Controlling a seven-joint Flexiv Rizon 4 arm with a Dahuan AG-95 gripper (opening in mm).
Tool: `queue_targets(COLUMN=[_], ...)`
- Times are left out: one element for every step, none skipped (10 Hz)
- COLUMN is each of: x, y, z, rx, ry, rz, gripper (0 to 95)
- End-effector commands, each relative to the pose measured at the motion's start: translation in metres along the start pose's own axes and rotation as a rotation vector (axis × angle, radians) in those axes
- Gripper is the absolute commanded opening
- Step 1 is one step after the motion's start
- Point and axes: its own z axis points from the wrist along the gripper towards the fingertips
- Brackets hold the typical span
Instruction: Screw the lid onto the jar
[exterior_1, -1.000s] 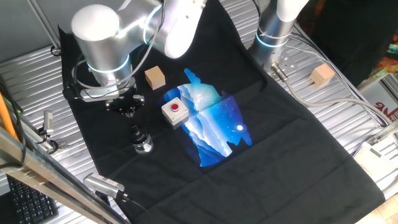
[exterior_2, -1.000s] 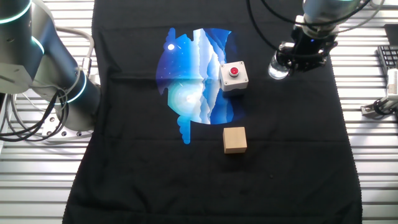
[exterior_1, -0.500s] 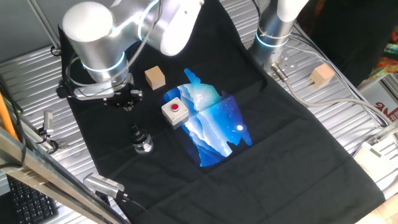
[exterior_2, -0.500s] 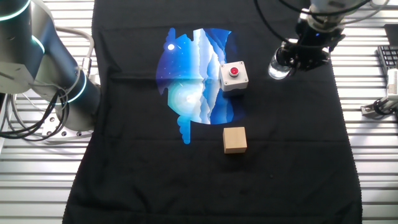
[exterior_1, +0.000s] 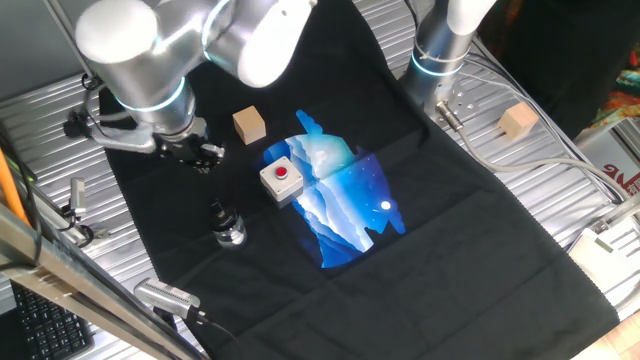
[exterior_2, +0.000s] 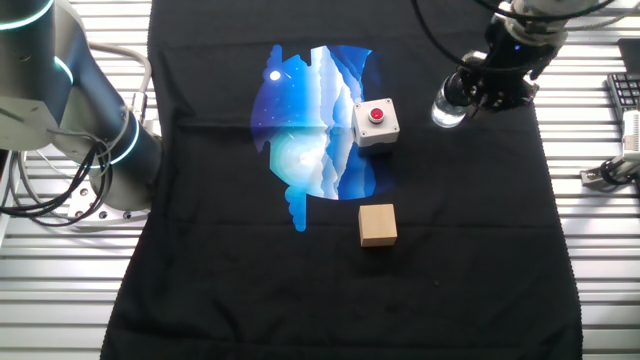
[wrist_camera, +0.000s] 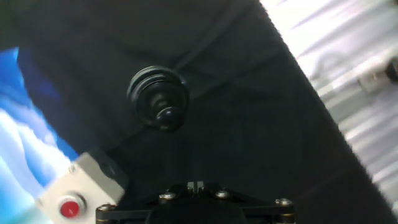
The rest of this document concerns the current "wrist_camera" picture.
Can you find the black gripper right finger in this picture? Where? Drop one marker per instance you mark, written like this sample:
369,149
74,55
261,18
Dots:
264,209

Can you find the black jar lid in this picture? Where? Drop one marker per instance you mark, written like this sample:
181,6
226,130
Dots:
158,99

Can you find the grey box with red button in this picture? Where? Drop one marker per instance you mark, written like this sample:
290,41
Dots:
84,183

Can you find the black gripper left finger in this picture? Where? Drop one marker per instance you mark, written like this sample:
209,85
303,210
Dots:
130,213

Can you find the black cloth with blue print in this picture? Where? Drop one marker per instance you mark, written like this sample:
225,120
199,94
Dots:
248,109

